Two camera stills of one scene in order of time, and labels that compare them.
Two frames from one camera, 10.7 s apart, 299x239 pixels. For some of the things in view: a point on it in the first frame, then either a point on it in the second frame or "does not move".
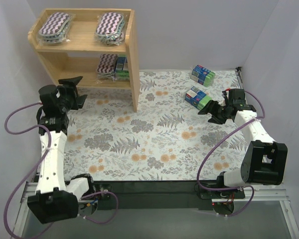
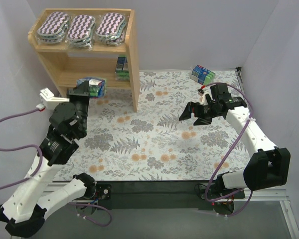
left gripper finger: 70,84 → 81,88
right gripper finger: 213,106 → 192,107
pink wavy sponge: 110,28 does not move
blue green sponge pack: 197,98 → 96,86
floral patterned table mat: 166,140 does not move
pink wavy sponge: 106,66 → 80,32
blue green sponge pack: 200,74 does not move
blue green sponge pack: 122,72 does not move
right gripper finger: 215,119 → 201,121
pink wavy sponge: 56,29 does not move
